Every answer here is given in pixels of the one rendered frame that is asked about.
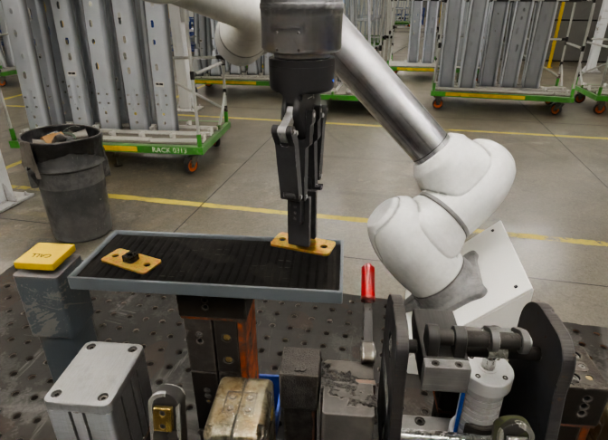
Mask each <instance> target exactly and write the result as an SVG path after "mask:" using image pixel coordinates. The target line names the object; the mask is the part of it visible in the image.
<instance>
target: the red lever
mask: <svg viewBox="0 0 608 440"><path fill-rule="evenodd" d="M361 302H363V303H364V341H362V343H361V347H360V358H361V363H366V364H372V365H374V363H375V357H376V350H375V343H374V342H373V319H372V312H373V307H372V305H373V303H374V302H375V267H374V266H373V265H372V264H371V263H365V265H363V266H362V267H361Z"/></svg>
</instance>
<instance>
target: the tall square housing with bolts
mask: <svg viewBox="0 0 608 440"><path fill-rule="evenodd" d="M152 395H153V394H152V389H151V385H150V380H149V375H148V371H147V363H146V358H145V353H144V349H143V347H142V346H141V345H139V344H129V343H115V342H101V341H91V342H88V343H86V344H85V345H84V346H83V347H82V349H81V350H80V351H79V353H78V354H77V355H76V357H75V358H74V359H73V361H72V362H71V364H70V365H69V366H68V367H67V368H66V369H65V370H64V372H63V373H62V375H61V376H60V377H59V379H58V380H57V381H56V382H55V384H54V385H53V386H52V388H51V389H50V391H49V392H48V393H47V395H46V396H45V398H44V403H45V405H46V409H47V411H48V414H49V417H50V419H51V422H52V427H53V430H54V433H55V434H56V437H57V440H150V427H149V414H148V400H149V399H150V398H151V396H152Z"/></svg>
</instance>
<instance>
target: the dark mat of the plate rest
mask: <svg viewBox="0 0 608 440"><path fill-rule="evenodd" d="M340 245H341V244H336V246H335V247H334V249H333V250H332V252H331V253H330V255H329V256H322V255H317V254H313V253H303V252H299V251H293V250H289V249H284V248H279V247H274V246H271V242H267V241H247V240H227V239H207V238H186V237H167V236H147V235H126V234H117V235H116V236H115V237H114V238H113V239H112V240H111V241H110V242H109V243H108V244H107V245H106V246H105V247H104V248H103V249H102V250H101V251H100V252H99V253H98V254H97V255H96V256H95V257H94V258H93V259H92V260H91V261H90V262H89V263H88V264H87V265H86V266H85V268H84V269H83V270H82V271H81V272H80V273H79V274H78V275H77V276H78V277H95V278H112V279H129V280H146V281H163V282H197V283H214V284H231V285H248V286H265V287H282V288H300V289H316V290H333V291H339V270H340ZM119 248H121V249H125V250H129V251H132V252H136V253H141V254H144V255H147V256H150V257H154V258H157V259H160V260H161V262H162V263H161V264H160V265H159V266H157V267H156V268H154V269H153V270H151V271H150V272H149V273H146V274H140V273H134V272H132V271H129V270H125V269H122V268H119V267H117V266H113V265H110V264H107V263H103V262H102V261H101V258H103V257H104V256H106V255H108V254H109V253H112V252H114V251H115V250H117V249H119Z"/></svg>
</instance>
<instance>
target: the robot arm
mask: <svg viewBox="0 0 608 440"><path fill-rule="evenodd" d="M143 1H146V2H149V3H152V4H160V5H164V4H172V5H176V6H179V7H181V8H184V9H186V10H189V11H191V12H194V13H197V14H200V15H203V16H206V17H208V18H211V19H214V20H216V21H218V24H217V26H216V29H215V35H214V40H215V45H216V48H217V50H218V52H219V53H220V54H221V56H222V57H223V58H224V59H225V60H226V61H227V62H229V63H231V64H233V65H237V66H246V65H249V64H252V63H253V62H255V61H256V60H257V59H258V58H259V57H260V56H263V55H264V54H266V53H274V55H272V56H270V57H269V73H270V87H271V89H272V90H273V91H276V92H279V93H280V94H281V95H282V97H283V99H282V104H281V117H280V119H281V124H280V125H275V124H273V125H272V127H271V135H272V137H273V140H274V144H275V150H276V159H277V168H278V176H279V184H280V198H281V199H286V200H288V244H294V245H299V246H304V247H309V246H310V240H311V239H315V238H316V237H317V190H322V188H323V184H319V183H318V180H320V179H321V178H322V166H323V153H324V139H325V127H326V119H327V114H328V105H321V104H320V103H321V98H320V93H325V92H328V91H331V90H332V89H333V88H334V85H335V74H336V76H337V77H338V78H339V79H340V80H341V81H342V82H343V83H344V84H345V85H346V86H347V87H348V88H349V89H350V91H351V92H352V93H353V94H354V95H355V96H356V97H357V99H358V100H359V101H360V102H361V103H362V104H363V105H364V106H365V107H366V109H367V110H368V111H369V112H370V113H371V114H372V115H373V117H374V118H375V119H376V120H377V121H378V122H379V123H380V124H381V126H382V127H383V128H384V129H385V130H386V131H387V132H388V134H389V135H390V136H391V137H392V138H393V139H394V140H395V141H396V143H397V144H398V145H399V146H400V147H401V148H402V149H403V150H404V152H405V153H406V154H407V155H408V156H409V157H410V158H411V160H412V161H413V162H414V163H413V176H414V178H415V179H416V181H417V183H418V186H419V188H420V189H421V190H422V192H421V193H420V194H419V195H418V196H416V197H414V198H410V197H409V196H395V197H393V198H389V199H387V200H385V201H384V202H383V203H381V204H380V205H379V206H378V207H377V208H376V209H375V210H374V212H373V213H372V214H371V215H370V217H369V219H368V221H367V233H368V237H369V240H370V243H371V245H372V247H373V249H374V251H375V254H376V255H377V257H378V258H379V260H380V261H381V263H382V264H383V265H384V266H385V268H386V269H387V270H388V271H389V273H391V274H392V275H393V277H394V278H395V279H396V280H397V281H398V282H399V283H401V284H402V285H403V287H404V288H406V289H407V290H408V291H409V292H410V293H411V295H410V296H409V297H407V298H406V299H405V300H404V307H405V312H406V313H407V312H410V311H413V309H424V310H440V311H455V310H457V309H459V308H460V307H462V306H464V305H466V304H468V303H469V302H471V301H476V300H478V299H481V298H483V297H484V296H485V295H486V294H487V292H488V290H487V288H486V287H485V286H484V285H483V282H482V279H481V275H480V268H479V264H478V259H479V255H478V254H477V252H476V251H474V250H472V251H469V252H467V253H466V254H464V255H463V256H462V255H461V254H460V251H461V248H462V246H463V244H464V242H465V239H466V238H467V237H468V236H469V235H470V234H472V233H473V232H474V231H475V230H476V229H478V228H479V227H480V226H481V225H482V224H483V223H484V222H485V221H486V220H487V219H488V218H489V217H490V216H491V215H492V214H493V212H494V211H495V210H496V209H497V208H498V207H499V205H500V204H501V203H502V201H503V200H504V199H505V197H506V196H507V194H508V191H509V190H510V188H511V186H512V184H513V181H514V178H515V175H516V165H515V160H514V158H513V157H512V156H511V154H510V153H509V152H508V151H507V150H506V149H505V148H504V147H503V146H501V145H500V144H499V143H497V142H494V141H492V140H489V139H474V140H471V139H468V138H467V137H466V136H465V135H462V134H458V133H448V134H447V133H446V131H445V130H444V129H443V128H442V127H441V126H440V124H439V123H438V122H437V121H436V120H435V119H434V117H433V116H432V115H431V114H430V113H429V112H428V110H427V109H426V108H425V107H424V106H423V105H422V104H421V103H420V102H419V101H418V100H417V99H416V97H415V96H414V95H413V94H412V93H411V91H410V90H409V89H408V88H407V87H406V86H405V85H404V83H403V82H402V81H401V80H400V79H399V77H398V76H397V75H396V74H395V73H394V72H393V70H392V69H391V68H390V67H389V66H388V64H387V63H386V61H385V60H384V59H383V58H382V57H381V56H380V54H379V53H378V52H377V51H376V50H375V48H374V47H373V46H372V45H371V44H370V43H369V42H368V40H367V39H366V38H365V37H364V36H363V35H362V34H361V33H360V32H359V31H358V30H357V29H356V27H355V26H354V25H353V24H352V23H351V21H350V20H349V19H348V18H347V17H346V16H345V15H344V14H343V12H344V10H345V9H344V3H343V0H143ZM314 189H317V190H314Z"/></svg>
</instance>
